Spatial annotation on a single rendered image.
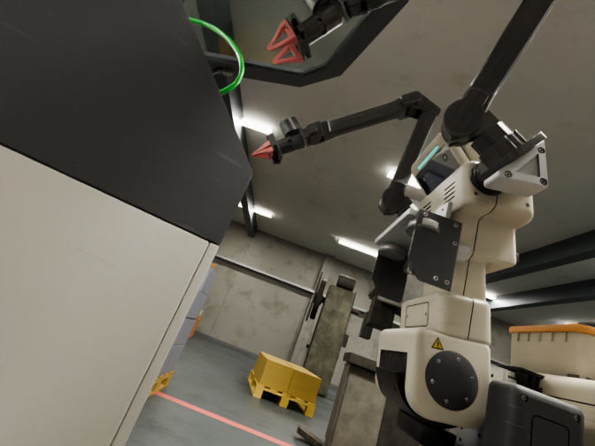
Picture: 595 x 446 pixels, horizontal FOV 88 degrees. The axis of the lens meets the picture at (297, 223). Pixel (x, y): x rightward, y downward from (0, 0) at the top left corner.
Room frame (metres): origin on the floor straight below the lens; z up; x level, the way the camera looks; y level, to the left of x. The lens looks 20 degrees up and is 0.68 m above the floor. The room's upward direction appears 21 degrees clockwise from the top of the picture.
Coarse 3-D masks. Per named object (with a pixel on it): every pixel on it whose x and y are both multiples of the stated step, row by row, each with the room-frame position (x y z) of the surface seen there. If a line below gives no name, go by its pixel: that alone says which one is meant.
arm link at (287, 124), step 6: (282, 120) 0.99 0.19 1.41; (288, 120) 0.98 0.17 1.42; (294, 120) 0.98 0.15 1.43; (282, 126) 0.99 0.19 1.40; (288, 126) 0.98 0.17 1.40; (294, 126) 0.99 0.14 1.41; (300, 126) 0.97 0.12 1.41; (312, 126) 0.94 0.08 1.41; (282, 132) 1.01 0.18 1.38; (288, 132) 0.99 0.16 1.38; (300, 132) 1.01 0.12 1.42; (306, 132) 0.96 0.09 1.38; (312, 132) 0.95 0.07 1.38; (306, 138) 0.97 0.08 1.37; (306, 144) 1.02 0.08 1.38
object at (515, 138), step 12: (492, 132) 0.49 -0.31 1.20; (504, 132) 0.48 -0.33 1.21; (516, 132) 0.47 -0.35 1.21; (540, 132) 0.45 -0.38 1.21; (480, 144) 0.51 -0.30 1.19; (492, 144) 0.50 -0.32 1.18; (504, 144) 0.48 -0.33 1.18; (516, 144) 0.47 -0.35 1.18; (528, 144) 0.45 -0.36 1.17; (480, 156) 0.53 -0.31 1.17; (492, 156) 0.50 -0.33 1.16; (504, 156) 0.49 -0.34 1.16; (516, 156) 0.46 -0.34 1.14; (492, 168) 0.52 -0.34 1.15; (480, 180) 0.57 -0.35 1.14
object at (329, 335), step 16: (320, 288) 6.66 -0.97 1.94; (336, 288) 6.80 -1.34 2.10; (352, 288) 6.76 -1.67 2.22; (320, 304) 7.06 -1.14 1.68; (336, 304) 6.61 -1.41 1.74; (352, 304) 7.17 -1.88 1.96; (320, 320) 6.58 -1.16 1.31; (336, 320) 6.53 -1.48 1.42; (320, 336) 6.57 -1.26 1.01; (336, 336) 6.52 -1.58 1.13; (320, 352) 6.57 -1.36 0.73; (336, 352) 6.52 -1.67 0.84; (320, 368) 6.57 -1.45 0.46
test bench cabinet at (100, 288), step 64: (0, 192) 0.45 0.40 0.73; (64, 192) 0.47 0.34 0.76; (0, 256) 0.46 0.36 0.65; (64, 256) 0.48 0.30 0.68; (128, 256) 0.51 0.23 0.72; (192, 256) 0.54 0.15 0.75; (0, 320) 0.48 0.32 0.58; (64, 320) 0.50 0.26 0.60; (128, 320) 0.52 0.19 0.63; (0, 384) 0.49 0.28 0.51; (64, 384) 0.51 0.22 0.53; (128, 384) 0.54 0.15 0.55
